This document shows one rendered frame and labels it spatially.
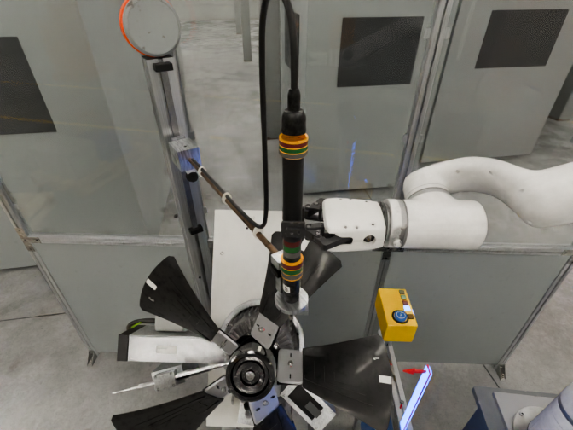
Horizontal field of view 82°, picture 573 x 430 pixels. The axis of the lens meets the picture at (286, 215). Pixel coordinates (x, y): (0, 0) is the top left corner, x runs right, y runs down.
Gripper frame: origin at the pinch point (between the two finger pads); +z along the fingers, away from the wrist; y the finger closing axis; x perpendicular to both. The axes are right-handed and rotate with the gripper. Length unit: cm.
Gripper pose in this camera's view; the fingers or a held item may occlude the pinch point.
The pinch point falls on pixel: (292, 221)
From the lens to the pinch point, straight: 57.9
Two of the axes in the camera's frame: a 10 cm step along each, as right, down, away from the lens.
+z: -10.0, -0.2, 0.3
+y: 0.4, -5.8, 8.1
